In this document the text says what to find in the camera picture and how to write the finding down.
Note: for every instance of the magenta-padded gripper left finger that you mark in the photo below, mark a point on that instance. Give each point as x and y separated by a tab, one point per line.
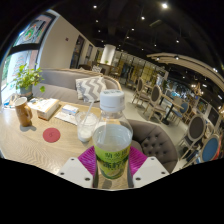
74	171

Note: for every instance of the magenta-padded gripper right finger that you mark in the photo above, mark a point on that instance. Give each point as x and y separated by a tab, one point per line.
150	170

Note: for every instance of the green-labelled clear drink bottle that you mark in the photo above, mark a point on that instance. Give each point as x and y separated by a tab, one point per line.
111	140

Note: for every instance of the dark grey tufted armchair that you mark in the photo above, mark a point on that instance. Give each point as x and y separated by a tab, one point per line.
155	143

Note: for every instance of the flat round red coaster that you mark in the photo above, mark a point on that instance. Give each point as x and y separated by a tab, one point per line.
51	135

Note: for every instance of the small white blue packet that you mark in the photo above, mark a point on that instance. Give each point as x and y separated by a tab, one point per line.
70	109

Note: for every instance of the group of dining chairs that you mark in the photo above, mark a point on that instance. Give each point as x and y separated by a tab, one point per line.
196	128

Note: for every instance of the white illustrated book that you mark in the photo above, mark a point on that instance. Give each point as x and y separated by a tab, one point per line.
45	106

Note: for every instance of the brown ceramic mug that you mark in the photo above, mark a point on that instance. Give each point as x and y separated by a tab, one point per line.
21	113

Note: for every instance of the grey white zigzag cushion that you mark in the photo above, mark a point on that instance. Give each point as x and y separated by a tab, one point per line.
90	88

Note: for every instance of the grey upholstered sofa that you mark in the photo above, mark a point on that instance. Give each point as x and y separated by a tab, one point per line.
60	85

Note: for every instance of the green potted plant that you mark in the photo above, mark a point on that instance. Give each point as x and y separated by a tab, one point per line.
26	78

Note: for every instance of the group of ceiling lights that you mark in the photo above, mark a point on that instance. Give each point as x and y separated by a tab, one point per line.
164	5

